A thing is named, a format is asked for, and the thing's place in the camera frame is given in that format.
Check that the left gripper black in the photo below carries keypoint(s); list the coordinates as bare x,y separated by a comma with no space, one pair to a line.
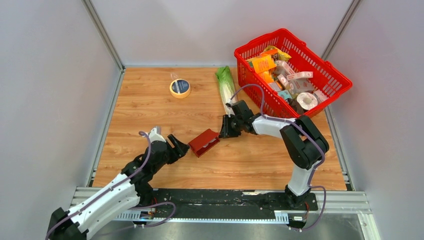
182,148

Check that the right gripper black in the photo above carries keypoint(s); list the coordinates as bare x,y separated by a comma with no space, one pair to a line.
226,132

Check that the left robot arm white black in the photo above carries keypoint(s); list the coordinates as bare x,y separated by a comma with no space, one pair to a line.
129,189

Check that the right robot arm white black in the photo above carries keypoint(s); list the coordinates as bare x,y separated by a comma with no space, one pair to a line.
304,143

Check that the orange snack box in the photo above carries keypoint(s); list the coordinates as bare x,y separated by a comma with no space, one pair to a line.
262,63

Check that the pink white long box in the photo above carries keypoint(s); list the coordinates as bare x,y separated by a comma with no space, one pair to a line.
300,75

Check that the napa cabbage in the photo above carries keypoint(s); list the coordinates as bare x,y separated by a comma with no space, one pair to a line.
226,88

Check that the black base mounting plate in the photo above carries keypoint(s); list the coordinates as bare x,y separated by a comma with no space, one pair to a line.
224,204

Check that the yellow masking tape roll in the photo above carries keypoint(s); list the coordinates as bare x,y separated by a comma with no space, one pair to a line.
180,88

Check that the toilet paper roll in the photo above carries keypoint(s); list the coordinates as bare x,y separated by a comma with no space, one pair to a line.
307,101

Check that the yellow snack bag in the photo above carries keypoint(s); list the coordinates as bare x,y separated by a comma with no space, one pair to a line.
276,54

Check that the red plastic shopping basket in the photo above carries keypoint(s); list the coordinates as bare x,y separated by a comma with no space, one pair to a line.
293,81

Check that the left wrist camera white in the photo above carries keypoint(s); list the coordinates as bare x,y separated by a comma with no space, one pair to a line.
155,135

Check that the aluminium frame rail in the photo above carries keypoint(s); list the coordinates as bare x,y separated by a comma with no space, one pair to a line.
329,203

